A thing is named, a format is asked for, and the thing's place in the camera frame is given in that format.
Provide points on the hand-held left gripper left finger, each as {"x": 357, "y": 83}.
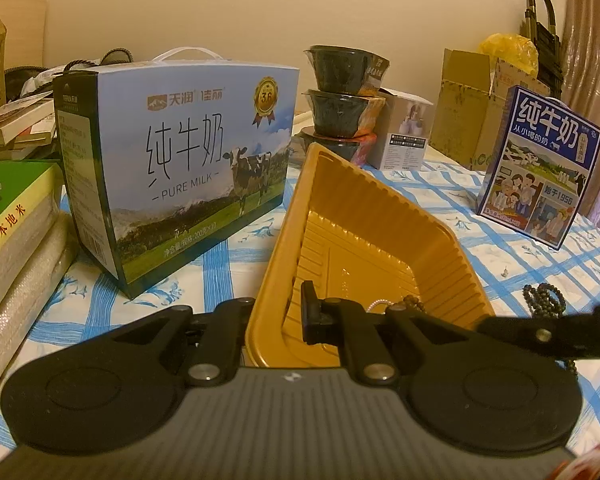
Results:
{"x": 232, "y": 325}

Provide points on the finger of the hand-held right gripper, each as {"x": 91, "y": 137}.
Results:
{"x": 545, "y": 332}

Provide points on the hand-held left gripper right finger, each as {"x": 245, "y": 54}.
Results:
{"x": 314, "y": 312}

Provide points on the golden plastic tray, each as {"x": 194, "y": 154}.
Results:
{"x": 360, "y": 240}

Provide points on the blue checked tablecloth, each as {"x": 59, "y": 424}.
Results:
{"x": 480, "y": 270}

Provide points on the small dark blue milk carton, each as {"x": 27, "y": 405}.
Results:
{"x": 540, "y": 170}

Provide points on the black bowl with red sleeve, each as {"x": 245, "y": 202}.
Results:
{"x": 350, "y": 150}

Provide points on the large light blue milk carton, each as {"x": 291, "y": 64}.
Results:
{"x": 180, "y": 160}

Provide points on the small white product box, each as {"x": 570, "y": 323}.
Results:
{"x": 402, "y": 135}

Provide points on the black bowl with orange sleeve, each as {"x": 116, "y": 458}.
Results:
{"x": 340, "y": 112}

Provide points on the vacuum packed rice bags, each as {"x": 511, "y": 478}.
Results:
{"x": 15, "y": 300}

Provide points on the open cardboard box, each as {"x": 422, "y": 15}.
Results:
{"x": 465, "y": 110}

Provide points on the black bowl with dark sleeve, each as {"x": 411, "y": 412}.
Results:
{"x": 340, "y": 67}

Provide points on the beige curtain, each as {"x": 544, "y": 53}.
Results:
{"x": 595, "y": 85}

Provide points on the yellow plastic bag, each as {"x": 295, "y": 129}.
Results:
{"x": 510, "y": 52}

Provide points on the stack of books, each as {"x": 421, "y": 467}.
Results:
{"x": 15, "y": 130}

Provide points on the dark folding trolley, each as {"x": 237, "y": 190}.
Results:
{"x": 542, "y": 35}

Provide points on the wooden board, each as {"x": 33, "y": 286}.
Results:
{"x": 20, "y": 25}

